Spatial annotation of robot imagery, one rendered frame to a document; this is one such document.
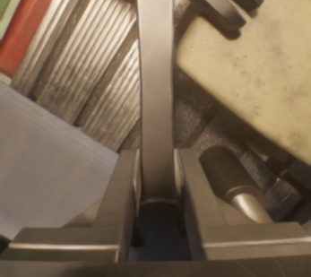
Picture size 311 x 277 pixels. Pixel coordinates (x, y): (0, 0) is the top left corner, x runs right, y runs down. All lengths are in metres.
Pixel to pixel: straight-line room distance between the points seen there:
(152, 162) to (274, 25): 0.16
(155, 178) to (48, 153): 0.42
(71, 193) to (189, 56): 0.46
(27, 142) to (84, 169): 0.14
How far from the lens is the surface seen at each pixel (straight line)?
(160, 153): 0.15
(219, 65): 0.21
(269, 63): 0.23
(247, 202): 0.33
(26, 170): 0.60
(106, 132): 0.43
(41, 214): 0.65
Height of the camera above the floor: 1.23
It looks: 75 degrees down
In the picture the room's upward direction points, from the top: 179 degrees clockwise
